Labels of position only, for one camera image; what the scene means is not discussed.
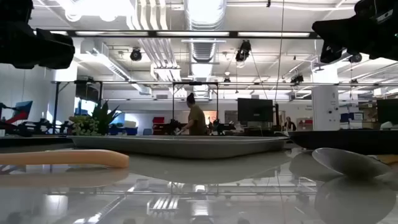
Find spoon with tan handle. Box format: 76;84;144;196
312;147;398;181

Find black table frame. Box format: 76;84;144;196
0;135;74;147

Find grey plastic tray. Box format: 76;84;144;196
68;134;290;160

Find fork with orange handle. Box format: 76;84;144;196
0;149;130;169

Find black overhead light bar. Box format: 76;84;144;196
32;29;322;40

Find white column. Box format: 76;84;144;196
311;65;341;132

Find thin black hanging cable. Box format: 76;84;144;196
273;0;285;105

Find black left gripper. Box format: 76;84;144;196
0;0;76;70

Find black monitor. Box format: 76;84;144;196
376;98;398;125
237;97;274;123

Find blue storage bins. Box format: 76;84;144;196
340;111;365;123

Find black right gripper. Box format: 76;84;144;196
312;0;398;64

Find silver ceiling duct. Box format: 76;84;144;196
183;0;228;97

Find person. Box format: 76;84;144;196
283;116;297;131
179;92;208;136

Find green artificial succulent plant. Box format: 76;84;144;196
68;100;123;137

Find red bin shelf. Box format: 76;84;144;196
297;117;313;131

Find blue and red banner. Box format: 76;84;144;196
5;100;34;124

